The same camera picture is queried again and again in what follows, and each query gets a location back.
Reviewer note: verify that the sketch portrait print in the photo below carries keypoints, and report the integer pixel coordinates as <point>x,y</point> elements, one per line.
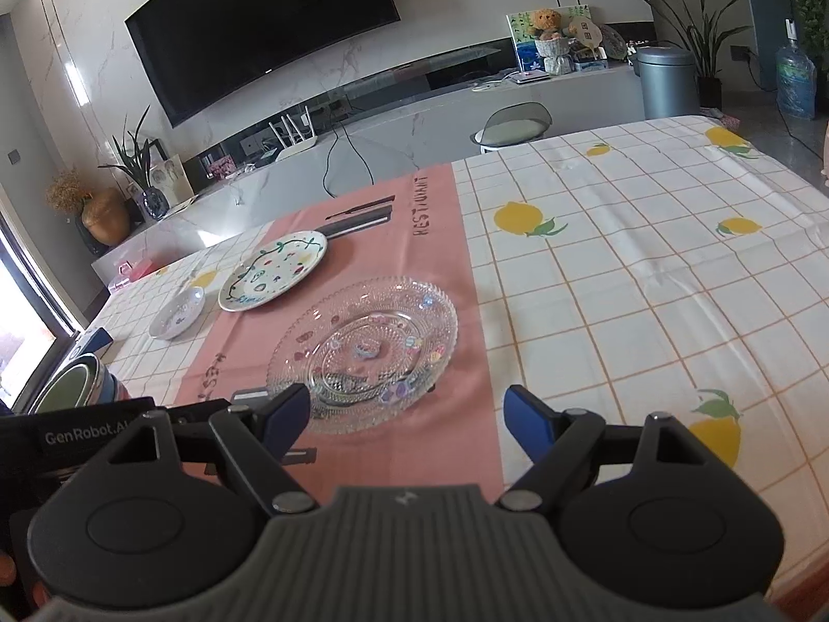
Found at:
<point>173,178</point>

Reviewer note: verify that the pink storage box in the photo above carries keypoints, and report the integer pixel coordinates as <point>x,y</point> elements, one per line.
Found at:
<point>129,272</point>

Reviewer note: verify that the blue water jug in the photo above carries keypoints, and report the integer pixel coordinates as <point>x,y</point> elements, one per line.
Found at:
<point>795,78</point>

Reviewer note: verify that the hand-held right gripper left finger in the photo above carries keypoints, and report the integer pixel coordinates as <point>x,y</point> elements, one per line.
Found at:
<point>288,411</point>

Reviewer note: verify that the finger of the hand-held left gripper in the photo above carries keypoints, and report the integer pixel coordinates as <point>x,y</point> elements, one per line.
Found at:
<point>303,455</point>
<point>249,395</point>

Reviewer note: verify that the white router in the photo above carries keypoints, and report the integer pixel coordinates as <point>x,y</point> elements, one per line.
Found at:
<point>298,146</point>

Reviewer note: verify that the clear glass plate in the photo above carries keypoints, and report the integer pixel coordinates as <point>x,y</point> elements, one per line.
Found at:
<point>382,317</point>

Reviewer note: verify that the white and blue box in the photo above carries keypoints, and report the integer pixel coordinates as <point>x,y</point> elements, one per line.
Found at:
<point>98,340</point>

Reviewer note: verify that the glass sliding door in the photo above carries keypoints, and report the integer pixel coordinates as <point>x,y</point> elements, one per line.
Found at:
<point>19,311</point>

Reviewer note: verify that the small white saucer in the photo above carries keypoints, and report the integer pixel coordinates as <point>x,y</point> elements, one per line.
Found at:
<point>176,314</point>

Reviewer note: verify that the teddy bear bouquet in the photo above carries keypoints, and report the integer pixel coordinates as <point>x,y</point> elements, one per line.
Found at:
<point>550,32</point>

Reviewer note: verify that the dried yellow flowers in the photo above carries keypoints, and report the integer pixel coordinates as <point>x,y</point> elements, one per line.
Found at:
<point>65,188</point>

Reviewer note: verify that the pink placemat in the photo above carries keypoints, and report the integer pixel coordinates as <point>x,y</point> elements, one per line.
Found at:
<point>401,252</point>

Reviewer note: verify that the green plant in blue vase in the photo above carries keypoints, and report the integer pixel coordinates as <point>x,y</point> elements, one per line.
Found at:
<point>154,201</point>

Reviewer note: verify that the marble television console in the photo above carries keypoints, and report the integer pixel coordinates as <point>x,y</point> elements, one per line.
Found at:
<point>414,123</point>

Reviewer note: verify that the grey round stool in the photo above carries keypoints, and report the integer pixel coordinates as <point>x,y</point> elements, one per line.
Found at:
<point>511,129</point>

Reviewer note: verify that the brown round vase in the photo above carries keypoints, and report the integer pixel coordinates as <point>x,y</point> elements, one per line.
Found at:
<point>105,220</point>

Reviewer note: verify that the grey trash can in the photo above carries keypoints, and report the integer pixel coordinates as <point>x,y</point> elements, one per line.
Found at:
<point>667,84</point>

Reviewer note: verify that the round paper fan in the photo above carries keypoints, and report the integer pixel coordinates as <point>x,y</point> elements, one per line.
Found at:
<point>590,35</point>

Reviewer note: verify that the hanging vine plant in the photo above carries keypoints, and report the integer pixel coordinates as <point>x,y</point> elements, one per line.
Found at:
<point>806,0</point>

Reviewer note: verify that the blue steel bowl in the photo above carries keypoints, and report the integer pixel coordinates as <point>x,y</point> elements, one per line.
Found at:
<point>115,389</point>

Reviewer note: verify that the black television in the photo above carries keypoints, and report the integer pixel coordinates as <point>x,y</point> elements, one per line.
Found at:
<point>259,26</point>

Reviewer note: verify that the green ceramic bowl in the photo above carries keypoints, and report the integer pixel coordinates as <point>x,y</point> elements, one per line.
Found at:
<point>68,389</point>

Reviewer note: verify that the white patterned plate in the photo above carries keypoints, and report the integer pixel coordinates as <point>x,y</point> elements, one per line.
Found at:
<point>272,272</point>

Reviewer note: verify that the pink photo card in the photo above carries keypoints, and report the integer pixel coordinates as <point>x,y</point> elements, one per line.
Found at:
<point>222,166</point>

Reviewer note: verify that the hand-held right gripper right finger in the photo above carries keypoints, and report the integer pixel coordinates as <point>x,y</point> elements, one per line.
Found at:
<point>528,421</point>

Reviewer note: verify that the potted snake plant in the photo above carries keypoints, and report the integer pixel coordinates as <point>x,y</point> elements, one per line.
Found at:
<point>703,45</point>

